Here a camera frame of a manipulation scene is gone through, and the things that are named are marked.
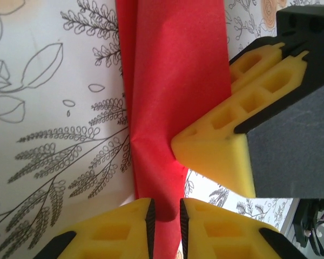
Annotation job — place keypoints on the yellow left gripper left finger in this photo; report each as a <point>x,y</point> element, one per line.
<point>105,237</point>

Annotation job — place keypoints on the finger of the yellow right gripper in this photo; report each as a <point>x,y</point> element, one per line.
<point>272,151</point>
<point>256,60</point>

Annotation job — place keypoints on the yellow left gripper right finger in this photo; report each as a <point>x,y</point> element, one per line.
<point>226,237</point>

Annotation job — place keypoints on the red square paper sheet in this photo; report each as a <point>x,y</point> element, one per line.
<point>172,81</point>

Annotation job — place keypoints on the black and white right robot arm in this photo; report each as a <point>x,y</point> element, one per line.
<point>310,229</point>

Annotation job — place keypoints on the floral patterned table cover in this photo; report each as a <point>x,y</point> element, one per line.
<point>43,108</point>

